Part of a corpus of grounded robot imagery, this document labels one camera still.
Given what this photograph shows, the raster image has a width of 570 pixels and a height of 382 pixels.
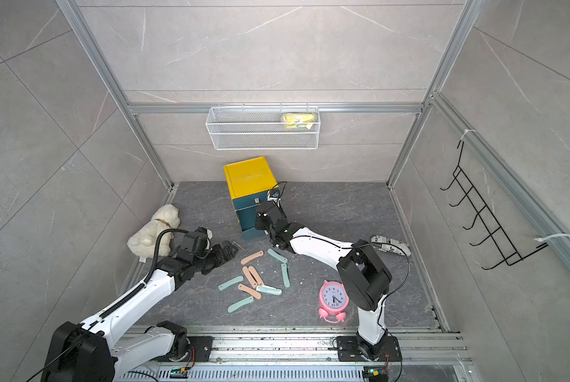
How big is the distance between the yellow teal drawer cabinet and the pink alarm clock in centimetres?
33

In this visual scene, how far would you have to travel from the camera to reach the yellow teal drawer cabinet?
886mm

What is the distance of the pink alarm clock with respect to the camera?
0.81 m
